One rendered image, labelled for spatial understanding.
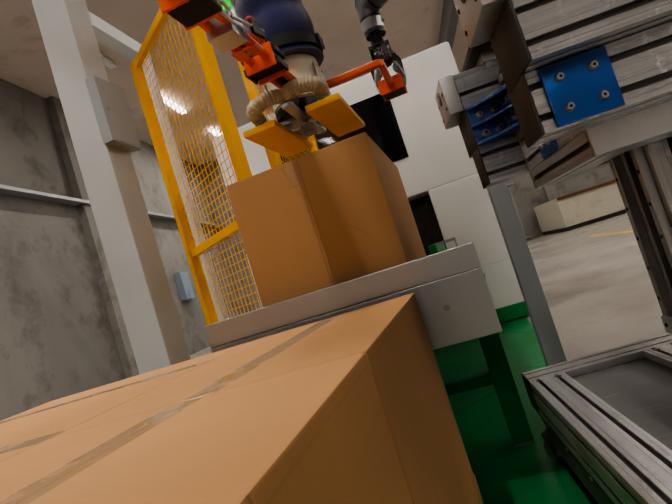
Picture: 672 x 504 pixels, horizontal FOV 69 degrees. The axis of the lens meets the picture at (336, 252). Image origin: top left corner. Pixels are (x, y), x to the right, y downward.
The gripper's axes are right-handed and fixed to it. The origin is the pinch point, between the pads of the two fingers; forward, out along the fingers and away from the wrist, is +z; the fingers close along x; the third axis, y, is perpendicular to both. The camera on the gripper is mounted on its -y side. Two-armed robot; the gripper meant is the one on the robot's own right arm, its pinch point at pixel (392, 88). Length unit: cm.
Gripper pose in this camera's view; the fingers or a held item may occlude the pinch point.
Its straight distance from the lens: 182.2
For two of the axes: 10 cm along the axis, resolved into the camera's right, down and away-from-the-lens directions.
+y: -2.5, 0.1, -9.7
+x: 9.2, -3.0, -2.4
